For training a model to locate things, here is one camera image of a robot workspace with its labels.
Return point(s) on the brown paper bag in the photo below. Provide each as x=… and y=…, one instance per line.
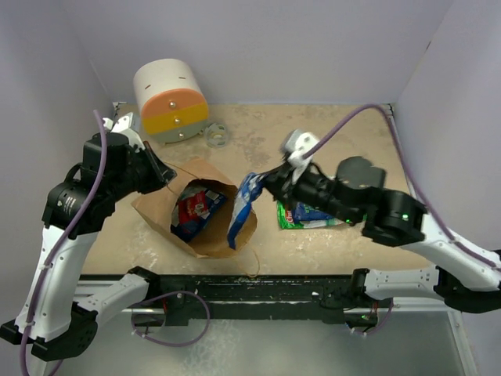
x=156, y=209

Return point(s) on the dark blue snack packet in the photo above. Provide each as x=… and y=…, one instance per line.
x=190, y=230

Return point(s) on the clear tape roll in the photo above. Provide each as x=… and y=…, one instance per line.
x=216, y=135

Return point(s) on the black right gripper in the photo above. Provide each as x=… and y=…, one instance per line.
x=281, y=185

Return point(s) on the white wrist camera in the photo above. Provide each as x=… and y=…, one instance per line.
x=125, y=125
x=295, y=146

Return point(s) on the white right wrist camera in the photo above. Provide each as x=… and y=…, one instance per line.
x=295, y=146

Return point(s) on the green white snack packet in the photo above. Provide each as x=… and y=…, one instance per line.
x=286, y=222

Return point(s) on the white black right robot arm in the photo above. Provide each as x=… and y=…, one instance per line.
x=462, y=275

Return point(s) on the red blue snack packet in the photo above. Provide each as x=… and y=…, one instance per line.
x=193, y=208

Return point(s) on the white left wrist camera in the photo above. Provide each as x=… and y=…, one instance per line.
x=125, y=125

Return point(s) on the white cylindrical mini drawer cabinet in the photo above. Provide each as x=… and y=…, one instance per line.
x=172, y=107

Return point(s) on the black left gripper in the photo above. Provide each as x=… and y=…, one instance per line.
x=150, y=158

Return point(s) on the blue white chips bag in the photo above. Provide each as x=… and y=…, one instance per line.
x=249, y=191

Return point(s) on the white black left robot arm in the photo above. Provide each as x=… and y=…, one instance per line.
x=53, y=322

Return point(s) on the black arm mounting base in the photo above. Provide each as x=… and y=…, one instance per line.
x=331, y=299

